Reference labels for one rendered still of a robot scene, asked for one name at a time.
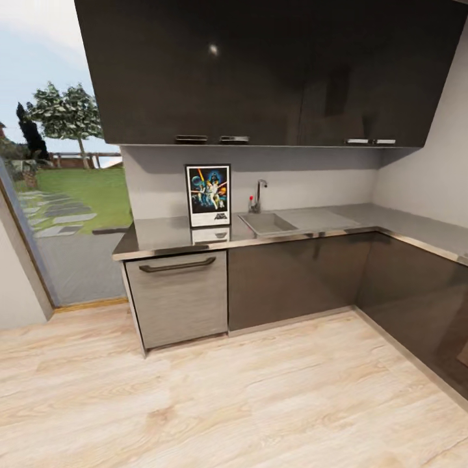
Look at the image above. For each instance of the poster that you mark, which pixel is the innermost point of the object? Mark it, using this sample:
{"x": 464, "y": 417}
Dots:
{"x": 208, "y": 188}

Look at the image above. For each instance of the dishwasher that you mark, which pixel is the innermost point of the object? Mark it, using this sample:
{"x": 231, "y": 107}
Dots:
{"x": 180, "y": 297}

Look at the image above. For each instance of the drop in sink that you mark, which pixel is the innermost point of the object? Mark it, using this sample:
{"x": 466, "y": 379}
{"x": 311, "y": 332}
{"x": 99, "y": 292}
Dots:
{"x": 291, "y": 220}

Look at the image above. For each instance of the fixed window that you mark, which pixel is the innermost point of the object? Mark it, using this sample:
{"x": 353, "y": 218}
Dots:
{"x": 64, "y": 186}

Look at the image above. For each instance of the cabinet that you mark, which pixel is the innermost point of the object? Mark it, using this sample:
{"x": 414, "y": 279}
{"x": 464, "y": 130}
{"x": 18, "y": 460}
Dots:
{"x": 197, "y": 72}
{"x": 375, "y": 70}

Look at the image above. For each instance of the oven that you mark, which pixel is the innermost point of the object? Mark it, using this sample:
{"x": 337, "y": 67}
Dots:
{"x": 453, "y": 350}

